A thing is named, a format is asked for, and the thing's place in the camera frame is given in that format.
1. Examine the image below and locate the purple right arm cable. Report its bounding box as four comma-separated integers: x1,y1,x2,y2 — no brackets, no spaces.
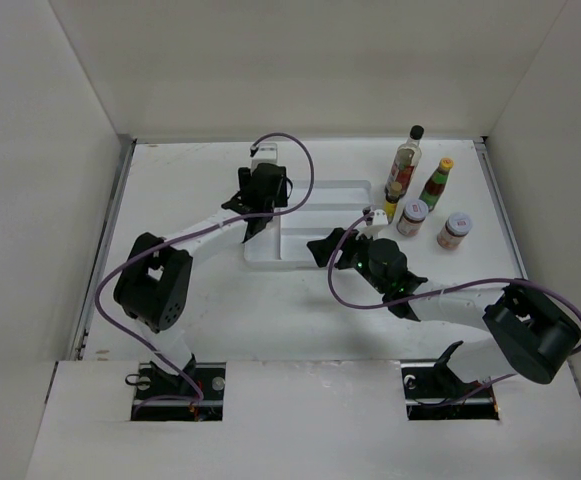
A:
325,214,581,401

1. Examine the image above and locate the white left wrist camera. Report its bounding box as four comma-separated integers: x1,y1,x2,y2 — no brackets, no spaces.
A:
250,142,278,169

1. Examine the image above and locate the tall black cap oil bottle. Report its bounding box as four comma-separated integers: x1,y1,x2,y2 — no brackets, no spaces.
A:
384,125,425,196

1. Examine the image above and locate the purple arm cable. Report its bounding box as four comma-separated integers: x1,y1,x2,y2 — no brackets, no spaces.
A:
93,131,314,420
325,214,581,401

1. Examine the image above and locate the red lid sauce jar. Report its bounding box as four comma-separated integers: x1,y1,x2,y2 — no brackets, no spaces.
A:
437,212,473,250
396,199,429,237

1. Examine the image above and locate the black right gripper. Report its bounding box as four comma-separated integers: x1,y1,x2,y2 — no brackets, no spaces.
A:
307,225,389,294

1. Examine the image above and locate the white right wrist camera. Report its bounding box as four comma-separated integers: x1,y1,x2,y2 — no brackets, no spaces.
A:
356,209,390,239

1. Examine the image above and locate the small yellow label bottle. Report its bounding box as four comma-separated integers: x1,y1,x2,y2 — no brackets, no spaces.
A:
382,181,402,223

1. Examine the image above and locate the white divided organizer tray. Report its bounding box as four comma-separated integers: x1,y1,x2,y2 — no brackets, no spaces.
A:
244,180,373,271

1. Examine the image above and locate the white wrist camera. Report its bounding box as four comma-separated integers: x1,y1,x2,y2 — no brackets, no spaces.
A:
356,209,390,239
250,142,278,169

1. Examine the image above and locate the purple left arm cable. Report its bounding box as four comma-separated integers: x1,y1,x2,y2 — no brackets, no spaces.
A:
93,131,314,420

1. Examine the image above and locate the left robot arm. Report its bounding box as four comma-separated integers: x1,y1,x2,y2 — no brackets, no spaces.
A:
113,163,291,399

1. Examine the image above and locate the green yellow cap sauce bottle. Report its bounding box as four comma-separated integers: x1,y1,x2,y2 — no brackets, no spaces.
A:
419,157,454,212

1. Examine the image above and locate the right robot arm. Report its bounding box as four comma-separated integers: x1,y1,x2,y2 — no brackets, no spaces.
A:
307,228,581,396

